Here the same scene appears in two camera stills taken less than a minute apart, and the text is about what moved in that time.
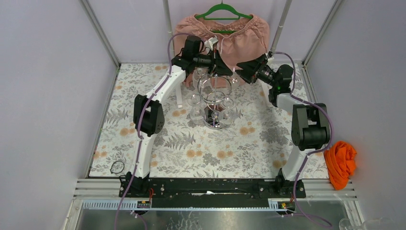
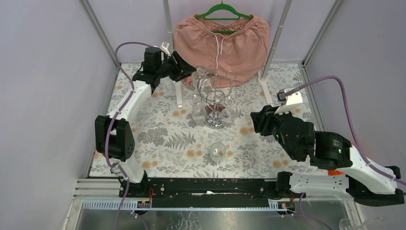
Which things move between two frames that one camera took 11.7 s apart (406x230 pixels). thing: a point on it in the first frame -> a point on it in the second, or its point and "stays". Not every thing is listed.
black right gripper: [252, 68] -> [261, 120]
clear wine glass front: [226, 117] stays
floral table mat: [214, 126] stays
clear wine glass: [235, 79] -> [217, 152]
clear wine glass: [197, 113] stays
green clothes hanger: [222, 6] stays
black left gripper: [216, 61] -> [176, 68]
